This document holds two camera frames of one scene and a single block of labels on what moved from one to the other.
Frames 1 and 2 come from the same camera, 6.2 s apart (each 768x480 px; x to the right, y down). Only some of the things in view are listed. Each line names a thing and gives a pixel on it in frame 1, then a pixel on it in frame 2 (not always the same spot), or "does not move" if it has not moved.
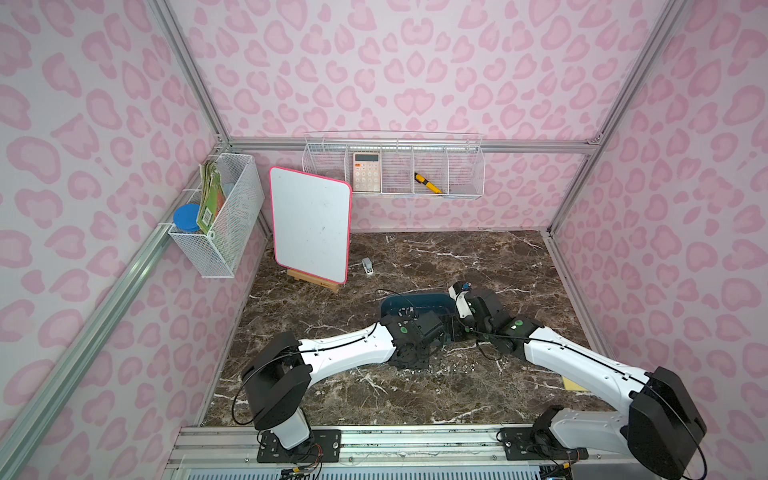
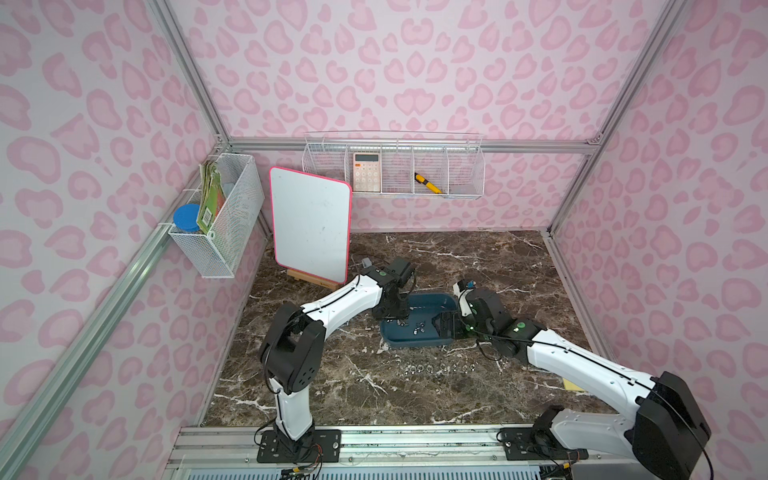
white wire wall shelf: (428, 164) does not move
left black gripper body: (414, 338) → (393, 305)
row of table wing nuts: (442, 368) does not move
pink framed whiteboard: (311, 219) does not move
